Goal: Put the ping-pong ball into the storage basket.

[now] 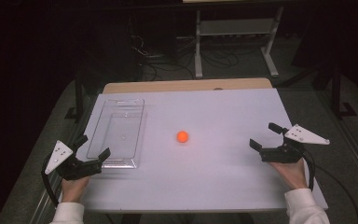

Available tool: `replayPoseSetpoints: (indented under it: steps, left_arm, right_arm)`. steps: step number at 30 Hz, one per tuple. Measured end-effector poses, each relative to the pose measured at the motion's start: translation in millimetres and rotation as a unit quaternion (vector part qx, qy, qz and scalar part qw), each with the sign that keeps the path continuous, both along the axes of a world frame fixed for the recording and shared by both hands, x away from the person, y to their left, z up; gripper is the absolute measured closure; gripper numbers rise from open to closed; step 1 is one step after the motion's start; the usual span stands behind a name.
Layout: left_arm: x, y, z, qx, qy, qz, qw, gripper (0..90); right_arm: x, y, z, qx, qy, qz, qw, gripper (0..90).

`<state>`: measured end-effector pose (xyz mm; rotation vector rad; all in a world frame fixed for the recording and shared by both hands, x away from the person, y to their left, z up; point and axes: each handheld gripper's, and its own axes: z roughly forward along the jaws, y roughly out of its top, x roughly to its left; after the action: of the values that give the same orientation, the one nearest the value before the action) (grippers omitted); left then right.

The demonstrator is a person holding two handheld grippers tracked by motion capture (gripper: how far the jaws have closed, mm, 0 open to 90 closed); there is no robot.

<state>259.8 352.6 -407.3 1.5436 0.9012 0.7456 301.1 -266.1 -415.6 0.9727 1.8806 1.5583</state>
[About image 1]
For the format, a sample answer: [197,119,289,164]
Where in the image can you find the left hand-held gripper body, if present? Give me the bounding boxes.
[44,140,103,182]

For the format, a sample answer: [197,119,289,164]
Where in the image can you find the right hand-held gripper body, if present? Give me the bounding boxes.
[259,124,331,164]

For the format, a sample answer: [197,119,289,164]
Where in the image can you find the clear plastic tray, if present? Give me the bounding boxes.
[86,98,147,170]

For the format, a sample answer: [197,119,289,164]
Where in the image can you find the orange ball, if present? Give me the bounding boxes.
[176,130,190,144]

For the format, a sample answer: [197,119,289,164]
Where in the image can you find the person's left hand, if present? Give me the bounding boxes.
[61,175,90,205]

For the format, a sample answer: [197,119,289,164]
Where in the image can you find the person's right hand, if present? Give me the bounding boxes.
[268,158,309,191]

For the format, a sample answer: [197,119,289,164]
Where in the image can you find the black metal stand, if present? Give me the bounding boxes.
[276,59,358,120]
[64,74,87,123]

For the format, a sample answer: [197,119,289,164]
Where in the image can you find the white board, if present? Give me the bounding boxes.
[62,88,329,215]

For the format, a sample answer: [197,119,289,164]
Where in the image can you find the left hand-held gripper black cable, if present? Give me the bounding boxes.
[40,153,61,208]

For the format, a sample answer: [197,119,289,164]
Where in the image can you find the hand-held gripper black cable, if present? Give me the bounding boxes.
[40,153,61,208]
[301,150,358,224]

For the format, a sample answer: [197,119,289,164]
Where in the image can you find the right hand-held gripper black cable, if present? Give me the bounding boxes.
[301,150,358,224]

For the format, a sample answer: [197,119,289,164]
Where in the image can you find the black floor cables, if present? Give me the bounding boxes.
[130,33,241,82]

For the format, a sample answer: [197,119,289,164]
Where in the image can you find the white metal desk frame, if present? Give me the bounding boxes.
[182,0,284,79]

